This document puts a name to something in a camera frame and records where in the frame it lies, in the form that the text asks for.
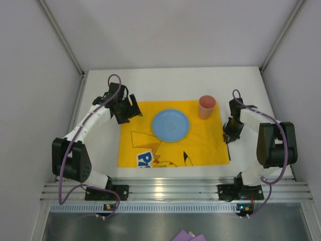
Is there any red plastic cup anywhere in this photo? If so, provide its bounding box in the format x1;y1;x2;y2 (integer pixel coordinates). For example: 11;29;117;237
198;95;217;119

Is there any blue plastic plate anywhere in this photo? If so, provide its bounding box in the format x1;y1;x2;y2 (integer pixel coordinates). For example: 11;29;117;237
151;109;190;143

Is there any yellow cartoon placemat cloth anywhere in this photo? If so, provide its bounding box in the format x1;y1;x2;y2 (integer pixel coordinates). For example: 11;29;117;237
117;100;229;168

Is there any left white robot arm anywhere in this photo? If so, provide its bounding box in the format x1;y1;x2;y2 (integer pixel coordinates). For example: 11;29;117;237
52;82;142;189

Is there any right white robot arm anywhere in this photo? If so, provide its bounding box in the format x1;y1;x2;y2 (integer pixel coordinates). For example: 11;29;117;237
223;98;298;186

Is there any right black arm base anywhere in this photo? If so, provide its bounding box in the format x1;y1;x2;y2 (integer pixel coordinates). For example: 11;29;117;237
217;184;264;202

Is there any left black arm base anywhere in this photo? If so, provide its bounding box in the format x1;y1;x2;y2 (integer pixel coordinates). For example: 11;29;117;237
85;185;129;201

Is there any purple cloth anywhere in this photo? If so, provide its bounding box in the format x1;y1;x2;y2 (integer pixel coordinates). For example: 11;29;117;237
171;229;206;241

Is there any aluminium mounting rail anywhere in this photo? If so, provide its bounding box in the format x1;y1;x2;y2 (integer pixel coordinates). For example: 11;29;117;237
40;176;314;201

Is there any slotted grey cable duct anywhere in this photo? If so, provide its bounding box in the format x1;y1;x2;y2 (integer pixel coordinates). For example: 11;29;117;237
50;202;253;213

